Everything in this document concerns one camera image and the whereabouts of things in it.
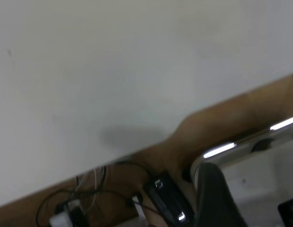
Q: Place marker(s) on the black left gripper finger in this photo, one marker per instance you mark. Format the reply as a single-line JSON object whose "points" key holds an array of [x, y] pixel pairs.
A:
{"points": [[215, 203]]}

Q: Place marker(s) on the black power strip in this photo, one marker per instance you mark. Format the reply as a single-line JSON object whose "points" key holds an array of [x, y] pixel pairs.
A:
{"points": [[165, 197]]}

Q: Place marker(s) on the black plug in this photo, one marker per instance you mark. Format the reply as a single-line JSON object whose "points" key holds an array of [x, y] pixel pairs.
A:
{"points": [[77, 215]]}

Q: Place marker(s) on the white power strip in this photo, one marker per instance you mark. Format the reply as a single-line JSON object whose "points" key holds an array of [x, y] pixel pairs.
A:
{"points": [[59, 218]]}

